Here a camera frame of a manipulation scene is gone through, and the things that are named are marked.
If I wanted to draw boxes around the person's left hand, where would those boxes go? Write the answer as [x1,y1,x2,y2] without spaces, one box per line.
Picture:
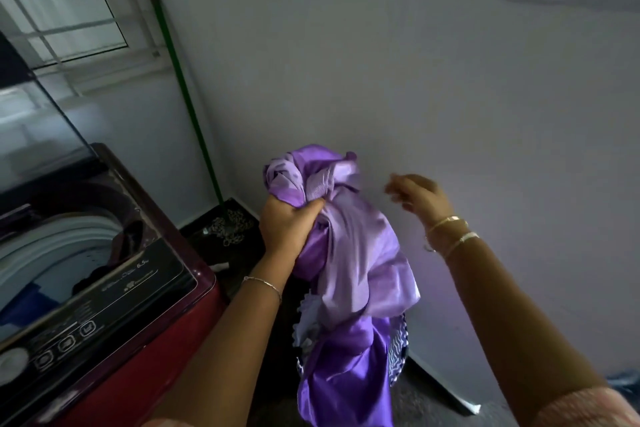
[258,195,329,263]

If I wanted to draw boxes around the person's right hand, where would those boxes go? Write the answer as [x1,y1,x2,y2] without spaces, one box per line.
[384,173,455,231]

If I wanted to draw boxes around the purple satin cloth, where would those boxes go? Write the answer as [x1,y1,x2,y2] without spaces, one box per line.
[263,144,421,427]

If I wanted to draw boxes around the person's left forearm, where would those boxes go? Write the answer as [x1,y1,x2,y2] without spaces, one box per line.
[147,253,284,427]

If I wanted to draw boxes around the person's right forearm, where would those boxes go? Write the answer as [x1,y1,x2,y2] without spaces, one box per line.
[429,218,610,425]

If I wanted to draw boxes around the gold bangle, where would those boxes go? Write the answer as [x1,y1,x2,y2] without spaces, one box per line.
[425,216,469,238]
[423,233,481,262]

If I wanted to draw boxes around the white lace cloth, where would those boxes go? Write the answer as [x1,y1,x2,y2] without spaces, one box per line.
[292,291,331,360]

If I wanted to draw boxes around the navy white patterned cloth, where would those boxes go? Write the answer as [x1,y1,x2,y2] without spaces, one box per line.
[386,313,412,387]

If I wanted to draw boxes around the green broom stick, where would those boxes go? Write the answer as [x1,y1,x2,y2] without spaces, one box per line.
[143,0,225,205]

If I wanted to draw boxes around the red top-load washing machine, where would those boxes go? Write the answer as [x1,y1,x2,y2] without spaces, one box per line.
[0,142,229,427]

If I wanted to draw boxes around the dark glass washing machine lid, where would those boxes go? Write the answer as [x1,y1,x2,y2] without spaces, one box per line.
[0,31,110,198]

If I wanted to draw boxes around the blue clothes in drum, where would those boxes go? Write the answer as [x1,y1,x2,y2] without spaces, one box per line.
[0,282,56,342]

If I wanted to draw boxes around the metal chain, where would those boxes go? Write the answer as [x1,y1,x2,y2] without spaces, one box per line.
[206,210,257,248]

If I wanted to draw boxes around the thin gold wrist bracelet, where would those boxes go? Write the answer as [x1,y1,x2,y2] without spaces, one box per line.
[242,276,284,305]

